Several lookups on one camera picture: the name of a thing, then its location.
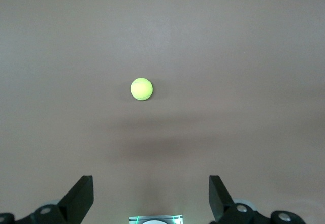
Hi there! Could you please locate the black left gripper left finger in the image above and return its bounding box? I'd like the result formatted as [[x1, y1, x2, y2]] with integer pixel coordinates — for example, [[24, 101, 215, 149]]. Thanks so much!
[[0, 175, 94, 224]]

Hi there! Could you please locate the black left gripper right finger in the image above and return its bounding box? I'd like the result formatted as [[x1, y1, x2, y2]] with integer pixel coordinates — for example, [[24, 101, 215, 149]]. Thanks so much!
[[208, 175, 305, 224]]

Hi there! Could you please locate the yellow tennis ball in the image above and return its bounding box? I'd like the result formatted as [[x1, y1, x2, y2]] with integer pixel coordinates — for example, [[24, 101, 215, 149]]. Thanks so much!
[[129, 77, 154, 101]]

